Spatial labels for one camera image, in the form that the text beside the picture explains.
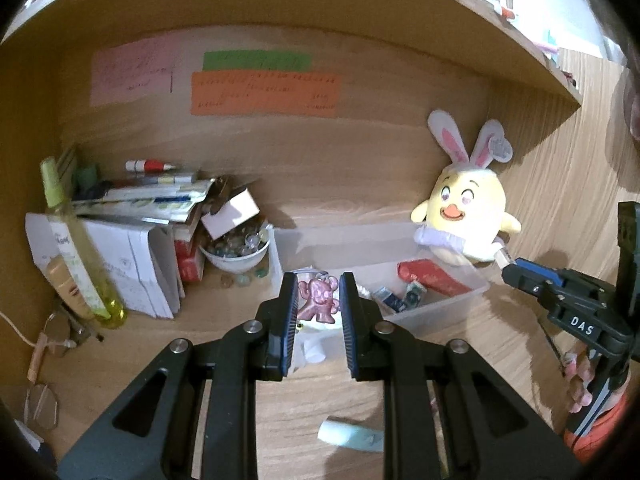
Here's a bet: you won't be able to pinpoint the yellow cream tube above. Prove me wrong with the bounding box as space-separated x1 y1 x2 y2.
42 254 96 322

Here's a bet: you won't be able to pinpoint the white bowl of marbles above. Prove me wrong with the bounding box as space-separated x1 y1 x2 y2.
198 229 271 277

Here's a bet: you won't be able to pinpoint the person's right hand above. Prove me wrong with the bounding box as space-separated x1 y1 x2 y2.
562 349 599 414

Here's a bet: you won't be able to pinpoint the clear plastic storage box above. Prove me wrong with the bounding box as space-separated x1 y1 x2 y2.
269 220 492 377

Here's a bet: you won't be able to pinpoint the white and blue pouch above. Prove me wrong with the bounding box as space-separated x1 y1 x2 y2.
10 417 45 458

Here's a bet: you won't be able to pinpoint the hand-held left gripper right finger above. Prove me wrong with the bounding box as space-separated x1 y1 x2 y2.
338 273 584 480

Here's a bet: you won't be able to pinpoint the yellow-green spray bottle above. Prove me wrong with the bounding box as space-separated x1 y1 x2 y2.
39 157 129 330

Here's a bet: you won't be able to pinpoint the green sticky note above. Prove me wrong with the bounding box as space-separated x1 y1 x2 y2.
202 49 314 72

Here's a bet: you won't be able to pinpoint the clear frame eyeglasses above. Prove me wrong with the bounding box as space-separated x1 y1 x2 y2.
22 347 62 429
42 309 99 357

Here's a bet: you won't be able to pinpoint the red and white marker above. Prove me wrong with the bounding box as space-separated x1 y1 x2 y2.
124 158 179 174

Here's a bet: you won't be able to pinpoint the pink bear charm with cord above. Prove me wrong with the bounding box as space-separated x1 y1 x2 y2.
297 272 340 327

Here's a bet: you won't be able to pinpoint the orange sticky note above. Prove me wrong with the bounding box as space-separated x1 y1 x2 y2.
189 70 342 119

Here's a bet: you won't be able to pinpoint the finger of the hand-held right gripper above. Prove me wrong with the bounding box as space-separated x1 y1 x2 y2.
501 263 633 357
514 258 622 332

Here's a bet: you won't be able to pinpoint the mint green small tube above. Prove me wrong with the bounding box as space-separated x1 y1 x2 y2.
318 415 386 454

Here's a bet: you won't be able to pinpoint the yellow chick plush bunny ears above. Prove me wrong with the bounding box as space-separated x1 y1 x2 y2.
410 108 522 268

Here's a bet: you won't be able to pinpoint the small blue packets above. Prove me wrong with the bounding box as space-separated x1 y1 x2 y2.
372 287 406 314

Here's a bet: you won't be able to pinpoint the white folded cartons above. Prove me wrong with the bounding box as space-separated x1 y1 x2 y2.
74 217 184 321

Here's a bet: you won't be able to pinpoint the small green container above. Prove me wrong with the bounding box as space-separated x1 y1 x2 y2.
74 164 99 197

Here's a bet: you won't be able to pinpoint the small white cardboard box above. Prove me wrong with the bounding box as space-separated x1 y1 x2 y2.
199 187 261 241

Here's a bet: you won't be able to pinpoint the stack of booklets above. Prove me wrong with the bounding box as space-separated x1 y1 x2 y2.
71 173 217 227

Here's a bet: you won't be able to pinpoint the white paper carton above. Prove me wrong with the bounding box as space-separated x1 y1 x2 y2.
24 212 57 282

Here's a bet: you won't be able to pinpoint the white cable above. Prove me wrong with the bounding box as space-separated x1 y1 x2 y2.
0 309 77 352

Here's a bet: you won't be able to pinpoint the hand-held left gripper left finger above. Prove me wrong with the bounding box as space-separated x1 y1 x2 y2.
57 272 301 480

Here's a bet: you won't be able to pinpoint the small red box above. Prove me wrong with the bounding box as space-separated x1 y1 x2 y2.
173 237 206 284

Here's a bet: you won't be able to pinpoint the red tube with white cap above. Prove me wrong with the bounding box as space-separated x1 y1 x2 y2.
397 258 474 297

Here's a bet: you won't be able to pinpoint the pink sticky note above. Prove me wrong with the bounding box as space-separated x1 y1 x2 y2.
90 37 184 107

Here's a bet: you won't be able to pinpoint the person's right forearm orange sleeve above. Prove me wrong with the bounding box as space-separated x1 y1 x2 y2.
565 394 634 464

